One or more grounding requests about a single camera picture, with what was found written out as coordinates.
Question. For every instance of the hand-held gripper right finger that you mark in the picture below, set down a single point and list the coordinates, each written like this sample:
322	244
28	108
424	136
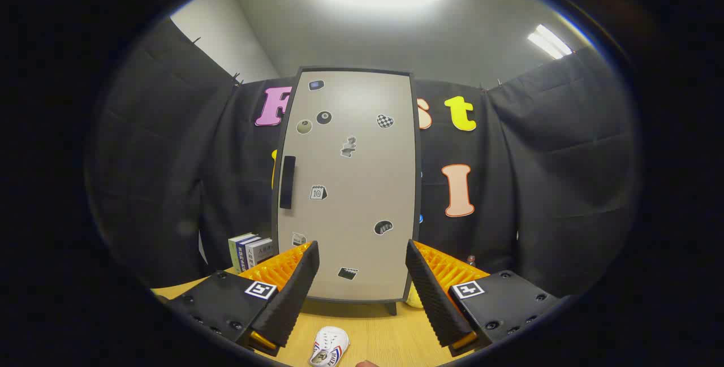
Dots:
432	293

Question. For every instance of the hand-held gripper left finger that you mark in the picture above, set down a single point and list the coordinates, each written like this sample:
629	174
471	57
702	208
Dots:
294	293

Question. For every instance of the white striped shoe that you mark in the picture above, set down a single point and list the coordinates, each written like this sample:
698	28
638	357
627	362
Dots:
331	341

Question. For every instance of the beige shoe cabinet door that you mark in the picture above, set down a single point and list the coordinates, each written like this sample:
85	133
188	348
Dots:
356	208

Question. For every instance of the grey shoe cabinet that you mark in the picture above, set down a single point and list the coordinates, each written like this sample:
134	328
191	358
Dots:
418	186

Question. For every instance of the pale yellow object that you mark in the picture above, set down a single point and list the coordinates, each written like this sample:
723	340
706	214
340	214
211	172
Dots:
413	299

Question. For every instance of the white and grey book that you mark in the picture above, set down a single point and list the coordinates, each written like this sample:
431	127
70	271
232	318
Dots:
261	251

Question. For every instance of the dark blue book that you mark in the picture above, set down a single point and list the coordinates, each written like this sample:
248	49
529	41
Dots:
243	254

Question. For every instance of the green and white book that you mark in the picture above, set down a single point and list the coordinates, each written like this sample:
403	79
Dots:
235	251

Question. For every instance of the narrow ceiling light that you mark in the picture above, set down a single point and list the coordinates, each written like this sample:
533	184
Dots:
548	42

